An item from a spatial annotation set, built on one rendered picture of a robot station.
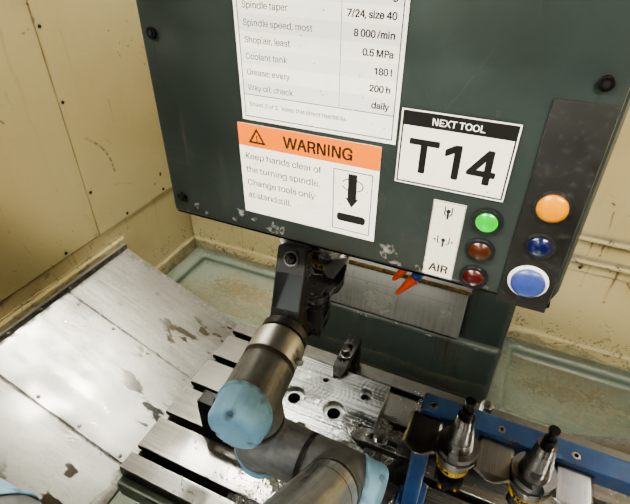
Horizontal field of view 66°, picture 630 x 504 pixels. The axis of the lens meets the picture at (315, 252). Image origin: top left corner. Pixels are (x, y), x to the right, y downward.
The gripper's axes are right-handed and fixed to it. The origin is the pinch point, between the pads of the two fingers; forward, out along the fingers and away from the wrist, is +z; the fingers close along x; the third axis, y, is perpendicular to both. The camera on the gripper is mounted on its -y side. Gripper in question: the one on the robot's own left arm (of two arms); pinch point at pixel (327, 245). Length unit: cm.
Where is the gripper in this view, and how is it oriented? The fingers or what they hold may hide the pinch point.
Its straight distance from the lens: 81.8
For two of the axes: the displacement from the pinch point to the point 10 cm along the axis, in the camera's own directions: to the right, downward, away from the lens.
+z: 3.4, -6.0, 7.3
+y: 0.2, 7.8, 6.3
